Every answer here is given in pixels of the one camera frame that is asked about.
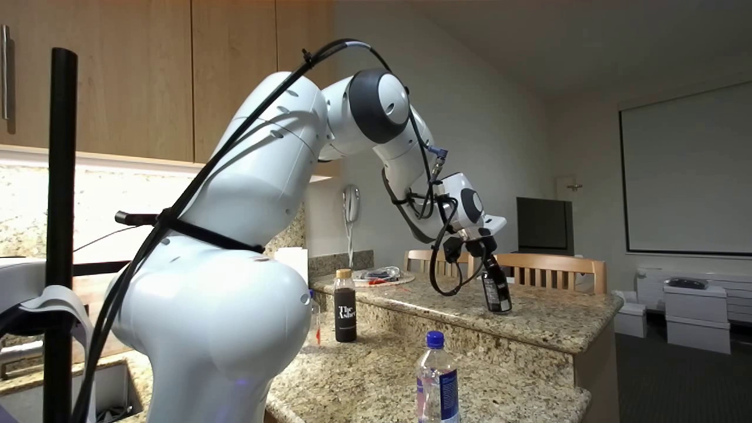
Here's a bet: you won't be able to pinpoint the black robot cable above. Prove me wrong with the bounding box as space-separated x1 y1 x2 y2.
71 35 472 423

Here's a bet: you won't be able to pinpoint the black can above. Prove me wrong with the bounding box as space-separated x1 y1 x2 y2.
481 270 513 314

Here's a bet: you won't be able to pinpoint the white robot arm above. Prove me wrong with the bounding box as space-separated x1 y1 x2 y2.
114 69 505 423

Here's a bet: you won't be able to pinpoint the black vertical pole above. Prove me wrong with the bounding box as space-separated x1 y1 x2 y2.
42 48 78 423

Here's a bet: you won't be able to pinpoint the dark juice bottle tan cap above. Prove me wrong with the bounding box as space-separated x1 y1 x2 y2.
333 267 357 343

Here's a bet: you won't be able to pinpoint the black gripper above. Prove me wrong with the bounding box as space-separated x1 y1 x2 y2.
441 233 513 314

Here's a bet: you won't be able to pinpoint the white projector screen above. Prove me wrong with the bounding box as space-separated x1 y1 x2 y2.
618 82 752 256

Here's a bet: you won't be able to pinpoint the wall phone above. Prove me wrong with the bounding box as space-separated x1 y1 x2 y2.
342 186 360 226

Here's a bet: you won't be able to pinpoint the black monitor screen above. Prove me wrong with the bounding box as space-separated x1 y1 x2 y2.
518 197 573 256

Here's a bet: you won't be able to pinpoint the white paper towel roll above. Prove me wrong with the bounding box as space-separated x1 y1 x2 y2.
273 248 309 277

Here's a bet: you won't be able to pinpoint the plate with red items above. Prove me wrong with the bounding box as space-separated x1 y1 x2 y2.
355 266 414 287

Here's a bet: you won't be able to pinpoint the left wooden chair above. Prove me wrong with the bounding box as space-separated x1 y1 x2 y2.
405 249 472 280

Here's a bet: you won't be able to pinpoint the blue cap water bottle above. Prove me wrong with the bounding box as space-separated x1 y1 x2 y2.
417 329 460 423

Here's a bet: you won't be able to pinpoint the wooden upper cabinets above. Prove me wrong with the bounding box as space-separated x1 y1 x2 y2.
0 0 336 162

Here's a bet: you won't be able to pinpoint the right wooden chair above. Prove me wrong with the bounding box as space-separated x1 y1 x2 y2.
496 253 606 293

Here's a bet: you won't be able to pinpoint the wooden chair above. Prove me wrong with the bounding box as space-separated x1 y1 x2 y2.
496 253 606 293
405 249 472 280

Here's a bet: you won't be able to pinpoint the white storage box stack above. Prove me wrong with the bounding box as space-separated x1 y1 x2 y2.
613 277 731 356

